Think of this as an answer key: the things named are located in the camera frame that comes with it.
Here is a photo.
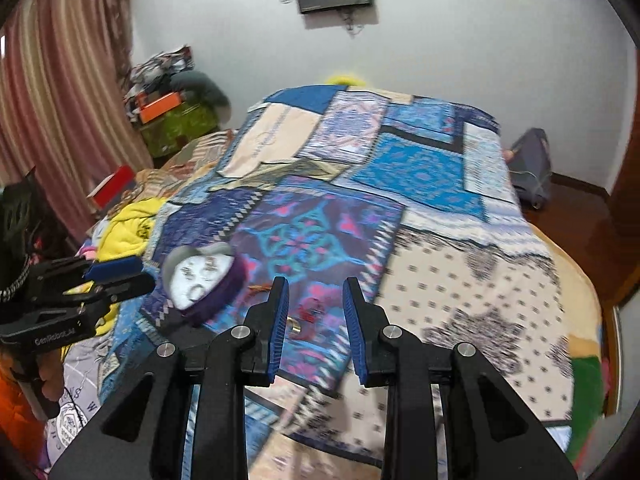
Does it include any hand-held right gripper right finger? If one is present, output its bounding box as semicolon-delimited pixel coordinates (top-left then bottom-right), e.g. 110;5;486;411
342;276;578;480

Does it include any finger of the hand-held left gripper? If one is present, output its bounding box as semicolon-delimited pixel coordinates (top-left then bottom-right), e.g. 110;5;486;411
82;255;144;282
92;273;157;307

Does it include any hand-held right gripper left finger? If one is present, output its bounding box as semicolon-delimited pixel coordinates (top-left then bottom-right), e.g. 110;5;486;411
50;276;291;480

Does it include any red bead jewelry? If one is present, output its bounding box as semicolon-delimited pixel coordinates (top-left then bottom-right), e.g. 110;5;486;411
299;299;325;323

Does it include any purple heart-shaped jewelry box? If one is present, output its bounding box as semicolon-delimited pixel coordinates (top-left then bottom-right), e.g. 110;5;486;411
161;241;247;325

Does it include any yellow cloth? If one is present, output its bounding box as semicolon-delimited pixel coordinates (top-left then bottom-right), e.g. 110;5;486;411
65;196;171;336

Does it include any red box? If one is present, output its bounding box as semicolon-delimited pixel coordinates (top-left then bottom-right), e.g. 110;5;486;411
86;165;137;212

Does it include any white printed cloth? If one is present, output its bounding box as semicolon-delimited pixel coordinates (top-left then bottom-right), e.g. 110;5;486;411
42;332;113;468

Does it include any orange cloth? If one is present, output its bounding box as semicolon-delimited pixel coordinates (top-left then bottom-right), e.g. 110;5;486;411
0;347;48;468

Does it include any blue patchwork printed blanket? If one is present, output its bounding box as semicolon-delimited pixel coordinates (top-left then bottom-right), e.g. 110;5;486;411
97;82;573;468

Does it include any beige checked bed sheet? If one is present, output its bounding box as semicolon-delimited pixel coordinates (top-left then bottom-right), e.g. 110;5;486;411
132;129;240;196

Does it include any green patterned cloth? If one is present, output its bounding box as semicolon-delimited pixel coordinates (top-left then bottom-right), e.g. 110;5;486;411
139;100;221;158

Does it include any orange box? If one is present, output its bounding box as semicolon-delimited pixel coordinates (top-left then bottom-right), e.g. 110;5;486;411
138;91;182;123

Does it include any pink striped curtain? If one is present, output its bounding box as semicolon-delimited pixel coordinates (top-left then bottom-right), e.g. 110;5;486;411
0;0;153;246

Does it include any dark grey fluffy cloth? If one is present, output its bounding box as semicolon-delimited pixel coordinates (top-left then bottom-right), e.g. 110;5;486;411
170;70;232;111

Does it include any pile of printed bags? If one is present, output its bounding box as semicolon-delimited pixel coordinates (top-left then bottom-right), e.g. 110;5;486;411
122;46;196;111

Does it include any beige blanket with green patch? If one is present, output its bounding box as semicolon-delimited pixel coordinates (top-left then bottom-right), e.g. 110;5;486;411
525;220;613;466

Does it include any grey bag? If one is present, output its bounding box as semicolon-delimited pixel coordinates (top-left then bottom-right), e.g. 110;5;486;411
506;128;553;211

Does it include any brown wooden door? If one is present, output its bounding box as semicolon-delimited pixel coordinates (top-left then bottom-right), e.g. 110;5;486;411
587;20;640;306

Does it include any black and white braided cord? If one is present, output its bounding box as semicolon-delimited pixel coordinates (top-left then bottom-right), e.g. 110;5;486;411
0;240;35;303

